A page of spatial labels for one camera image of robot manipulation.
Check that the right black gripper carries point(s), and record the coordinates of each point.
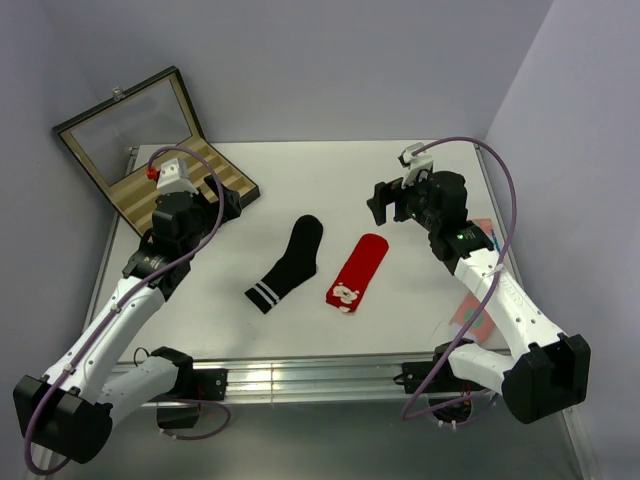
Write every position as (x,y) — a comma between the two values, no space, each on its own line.
(388,193)

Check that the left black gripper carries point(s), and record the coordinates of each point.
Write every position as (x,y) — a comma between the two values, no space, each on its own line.
(211,208)

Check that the red santa sock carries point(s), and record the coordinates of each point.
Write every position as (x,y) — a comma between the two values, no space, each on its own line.
(349,287)

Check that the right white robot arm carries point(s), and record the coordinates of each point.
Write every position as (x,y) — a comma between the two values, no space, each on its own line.
(545,370)

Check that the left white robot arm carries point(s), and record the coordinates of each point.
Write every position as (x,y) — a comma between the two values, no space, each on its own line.
(73,407)

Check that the black compartment display box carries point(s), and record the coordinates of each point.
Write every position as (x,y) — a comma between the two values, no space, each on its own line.
(114,140)

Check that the black striped sock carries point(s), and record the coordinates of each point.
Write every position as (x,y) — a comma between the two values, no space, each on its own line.
(297,265)

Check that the pink patterned sock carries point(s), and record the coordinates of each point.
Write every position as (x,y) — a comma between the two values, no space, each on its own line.
(483,326)

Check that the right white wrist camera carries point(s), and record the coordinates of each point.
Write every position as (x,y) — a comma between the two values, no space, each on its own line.
(416,161)

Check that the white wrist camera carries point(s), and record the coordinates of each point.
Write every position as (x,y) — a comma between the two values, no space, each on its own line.
(416,161)
(171,177)

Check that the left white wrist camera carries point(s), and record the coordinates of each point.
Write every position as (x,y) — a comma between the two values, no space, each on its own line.
(171,177)

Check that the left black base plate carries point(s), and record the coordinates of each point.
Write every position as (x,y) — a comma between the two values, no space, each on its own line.
(210,384)

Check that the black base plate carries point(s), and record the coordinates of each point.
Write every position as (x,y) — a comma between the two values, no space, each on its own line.
(412,375)
(210,384)

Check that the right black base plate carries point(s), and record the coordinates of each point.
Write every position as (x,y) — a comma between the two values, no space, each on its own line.
(412,375)

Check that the aluminium table frame rail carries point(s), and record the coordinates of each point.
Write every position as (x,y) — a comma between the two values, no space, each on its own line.
(313,379)

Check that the small black box under rail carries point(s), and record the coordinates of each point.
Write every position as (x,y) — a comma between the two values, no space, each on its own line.
(177,418)

